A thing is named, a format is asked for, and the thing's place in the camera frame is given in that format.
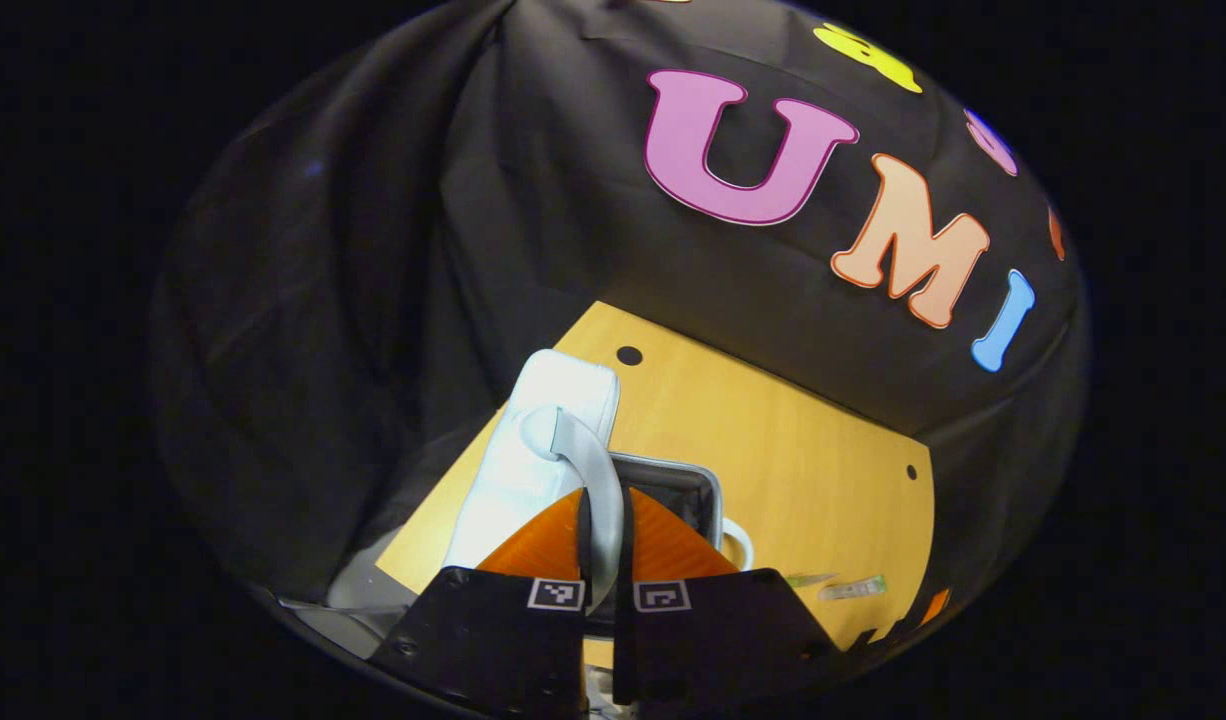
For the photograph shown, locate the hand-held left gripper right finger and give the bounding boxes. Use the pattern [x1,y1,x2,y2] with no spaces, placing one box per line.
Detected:
[612,487,844,711]

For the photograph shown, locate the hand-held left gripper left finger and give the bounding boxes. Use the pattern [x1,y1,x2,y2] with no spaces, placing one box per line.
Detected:
[368,488,587,719]

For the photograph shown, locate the white green-capped tube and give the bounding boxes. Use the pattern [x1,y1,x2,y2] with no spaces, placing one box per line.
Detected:
[818,574,888,602]

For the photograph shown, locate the light blue suitcase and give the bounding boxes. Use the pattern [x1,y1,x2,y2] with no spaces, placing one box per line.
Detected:
[441,349,755,720]

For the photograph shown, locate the black backdrop cloth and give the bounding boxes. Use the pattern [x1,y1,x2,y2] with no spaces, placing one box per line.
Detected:
[148,0,1089,641]

